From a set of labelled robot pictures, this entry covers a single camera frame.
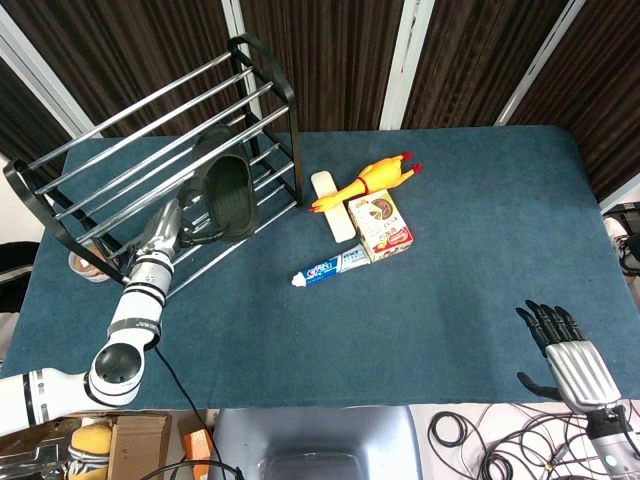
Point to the white partition post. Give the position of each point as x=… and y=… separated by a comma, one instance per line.
x=540, y=65
x=45, y=75
x=405, y=60
x=235, y=25

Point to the black metal shoe rack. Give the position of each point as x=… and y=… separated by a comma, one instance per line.
x=125, y=135

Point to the orange foam block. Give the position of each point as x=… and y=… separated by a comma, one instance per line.
x=197, y=445

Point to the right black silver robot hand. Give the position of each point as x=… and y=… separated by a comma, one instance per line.
x=582, y=372

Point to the black chair seat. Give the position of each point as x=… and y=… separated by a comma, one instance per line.
x=15, y=275

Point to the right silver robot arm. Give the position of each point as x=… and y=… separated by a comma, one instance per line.
x=612, y=445

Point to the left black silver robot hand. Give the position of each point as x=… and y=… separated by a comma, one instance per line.
x=162, y=230

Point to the yellow rubber chicken toy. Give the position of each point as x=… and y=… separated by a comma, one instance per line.
x=375, y=177

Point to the blue white toothpaste tube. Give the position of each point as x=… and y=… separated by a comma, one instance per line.
x=330, y=267

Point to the black rubber slipper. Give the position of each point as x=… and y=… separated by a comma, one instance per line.
x=230, y=195

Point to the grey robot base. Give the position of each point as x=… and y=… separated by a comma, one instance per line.
x=315, y=440

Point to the yellow plush toy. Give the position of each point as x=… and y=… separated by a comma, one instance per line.
x=90, y=445

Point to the snack box with cake print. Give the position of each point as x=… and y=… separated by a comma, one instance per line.
x=382, y=225

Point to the beige flat wooden board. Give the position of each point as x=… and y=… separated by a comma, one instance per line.
x=340, y=222

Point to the blue felt table cover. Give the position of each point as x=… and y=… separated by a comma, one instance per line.
x=450, y=300

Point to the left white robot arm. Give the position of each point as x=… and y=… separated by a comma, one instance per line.
x=135, y=310

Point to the brown cardboard box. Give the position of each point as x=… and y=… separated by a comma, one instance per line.
x=140, y=445

